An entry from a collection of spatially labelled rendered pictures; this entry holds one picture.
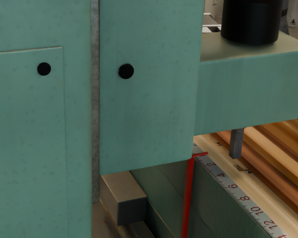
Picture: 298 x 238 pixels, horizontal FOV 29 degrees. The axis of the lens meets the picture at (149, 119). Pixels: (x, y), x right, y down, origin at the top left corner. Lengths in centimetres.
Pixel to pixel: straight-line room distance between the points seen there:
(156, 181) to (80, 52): 34
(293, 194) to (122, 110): 20
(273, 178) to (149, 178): 18
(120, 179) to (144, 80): 32
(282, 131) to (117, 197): 21
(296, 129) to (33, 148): 32
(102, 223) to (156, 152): 29
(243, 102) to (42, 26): 23
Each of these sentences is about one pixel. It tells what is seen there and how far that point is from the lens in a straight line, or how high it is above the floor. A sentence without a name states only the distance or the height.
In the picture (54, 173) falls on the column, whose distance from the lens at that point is 37.
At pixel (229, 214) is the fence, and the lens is 51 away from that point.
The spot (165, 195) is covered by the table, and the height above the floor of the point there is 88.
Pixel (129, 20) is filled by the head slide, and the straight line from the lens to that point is 39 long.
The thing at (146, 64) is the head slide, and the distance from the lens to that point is 41.
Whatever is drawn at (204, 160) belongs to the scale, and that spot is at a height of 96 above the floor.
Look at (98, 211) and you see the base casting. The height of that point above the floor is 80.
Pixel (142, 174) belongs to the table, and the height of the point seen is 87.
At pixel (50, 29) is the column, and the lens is 33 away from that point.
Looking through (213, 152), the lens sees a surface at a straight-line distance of 58.
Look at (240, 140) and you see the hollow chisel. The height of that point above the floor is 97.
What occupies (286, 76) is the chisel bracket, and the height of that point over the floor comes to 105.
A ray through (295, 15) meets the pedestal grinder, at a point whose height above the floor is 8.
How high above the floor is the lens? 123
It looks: 26 degrees down
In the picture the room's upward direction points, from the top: 2 degrees clockwise
